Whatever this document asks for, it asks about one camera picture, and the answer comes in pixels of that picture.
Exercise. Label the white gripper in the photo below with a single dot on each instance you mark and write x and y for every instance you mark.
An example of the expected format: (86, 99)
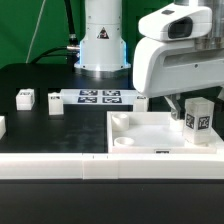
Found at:
(182, 50)

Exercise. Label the white square tabletop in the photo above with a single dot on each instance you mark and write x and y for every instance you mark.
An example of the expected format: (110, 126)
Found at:
(153, 133)

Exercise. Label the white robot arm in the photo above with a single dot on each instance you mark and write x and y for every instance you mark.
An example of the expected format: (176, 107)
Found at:
(102, 50)

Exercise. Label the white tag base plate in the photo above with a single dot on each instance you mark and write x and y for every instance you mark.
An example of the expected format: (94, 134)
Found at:
(98, 97)

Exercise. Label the white front fence wall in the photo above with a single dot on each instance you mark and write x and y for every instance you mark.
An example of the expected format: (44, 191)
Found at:
(111, 166)

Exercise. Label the white fence wall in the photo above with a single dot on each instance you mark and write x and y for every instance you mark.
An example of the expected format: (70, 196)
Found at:
(111, 166)
(2, 126)

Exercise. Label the white left fence wall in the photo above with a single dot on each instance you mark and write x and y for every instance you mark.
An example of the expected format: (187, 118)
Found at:
(2, 126)

